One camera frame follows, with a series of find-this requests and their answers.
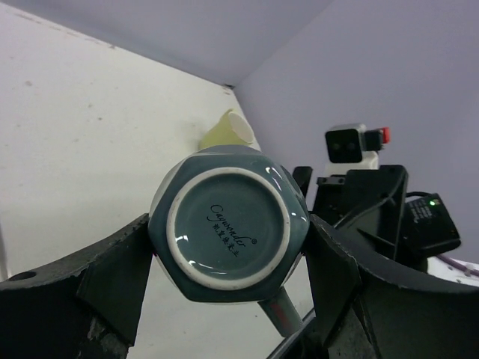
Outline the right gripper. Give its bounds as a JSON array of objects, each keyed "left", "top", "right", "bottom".
[{"left": 310, "top": 165, "right": 408, "bottom": 262}]

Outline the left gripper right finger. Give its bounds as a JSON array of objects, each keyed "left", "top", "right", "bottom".
[{"left": 305, "top": 215, "right": 478, "bottom": 358}]

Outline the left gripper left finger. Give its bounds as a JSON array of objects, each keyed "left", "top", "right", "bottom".
[{"left": 1, "top": 215, "right": 153, "bottom": 358}]

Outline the grey blue ceramic mug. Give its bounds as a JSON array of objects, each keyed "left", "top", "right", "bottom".
[{"left": 148, "top": 145, "right": 310, "bottom": 337}]

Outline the light green ceramic mug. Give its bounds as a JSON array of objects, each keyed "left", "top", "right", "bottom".
[{"left": 198, "top": 109, "right": 255, "bottom": 150}]

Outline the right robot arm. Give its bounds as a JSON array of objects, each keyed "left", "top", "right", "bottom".
[{"left": 302, "top": 165, "right": 461, "bottom": 271}]

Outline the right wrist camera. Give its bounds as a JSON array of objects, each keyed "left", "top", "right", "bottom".
[{"left": 325, "top": 123, "right": 391, "bottom": 177}]

